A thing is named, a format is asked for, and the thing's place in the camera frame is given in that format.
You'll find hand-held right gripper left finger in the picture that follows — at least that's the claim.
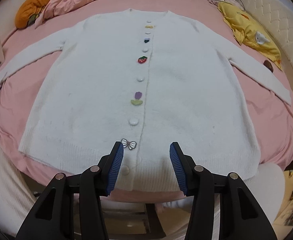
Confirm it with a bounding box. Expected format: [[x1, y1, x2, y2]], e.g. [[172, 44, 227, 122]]
[[16, 141, 125, 240]]

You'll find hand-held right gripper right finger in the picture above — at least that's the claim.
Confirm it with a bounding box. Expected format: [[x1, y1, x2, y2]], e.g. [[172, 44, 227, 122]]
[[169, 142, 278, 240]]

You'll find white knit cardigan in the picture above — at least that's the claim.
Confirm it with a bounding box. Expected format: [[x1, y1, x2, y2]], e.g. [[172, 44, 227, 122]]
[[0, 8, 292, 192]]

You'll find dark wooden stool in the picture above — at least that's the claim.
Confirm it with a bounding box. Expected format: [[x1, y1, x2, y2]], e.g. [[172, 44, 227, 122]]
[[100, 200, 167, 240]]

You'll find person's white-clad leg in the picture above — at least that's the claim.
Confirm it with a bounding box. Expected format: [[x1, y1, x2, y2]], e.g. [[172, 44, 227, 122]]
[[0, 131, 40, 239], [246, 160, 289, 240]]

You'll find yellow garment with cat patch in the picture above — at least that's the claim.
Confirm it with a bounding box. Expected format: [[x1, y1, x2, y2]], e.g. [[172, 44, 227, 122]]
[[217, 2, 282, 71]]

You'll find pink bed sheet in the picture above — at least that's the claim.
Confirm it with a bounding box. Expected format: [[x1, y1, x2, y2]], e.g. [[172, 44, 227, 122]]
[[0, 0, 293, 199]]

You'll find cream quilted headboard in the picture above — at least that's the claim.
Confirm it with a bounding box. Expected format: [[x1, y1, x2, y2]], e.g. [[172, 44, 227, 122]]
[[236, 0, 293, 80]]

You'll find orange plush pillow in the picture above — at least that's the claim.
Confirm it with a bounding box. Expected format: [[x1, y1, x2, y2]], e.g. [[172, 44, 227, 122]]
[[15, 0, 53, 29]]

